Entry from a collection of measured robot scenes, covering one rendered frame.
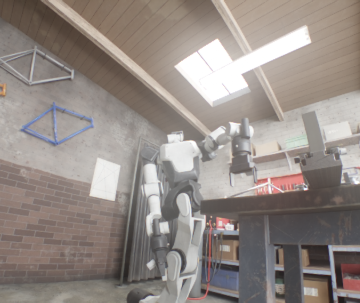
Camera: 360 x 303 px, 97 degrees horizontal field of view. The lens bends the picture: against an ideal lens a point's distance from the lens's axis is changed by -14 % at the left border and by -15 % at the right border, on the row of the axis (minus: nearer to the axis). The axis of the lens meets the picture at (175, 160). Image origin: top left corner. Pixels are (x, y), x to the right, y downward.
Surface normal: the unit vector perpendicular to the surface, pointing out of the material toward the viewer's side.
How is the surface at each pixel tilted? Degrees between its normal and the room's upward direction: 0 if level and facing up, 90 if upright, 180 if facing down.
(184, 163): 77
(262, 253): 90
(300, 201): 90
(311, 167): 90
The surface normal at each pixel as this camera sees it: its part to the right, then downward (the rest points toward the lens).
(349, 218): -0.66, -0.31
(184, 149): 0.00, -0.56
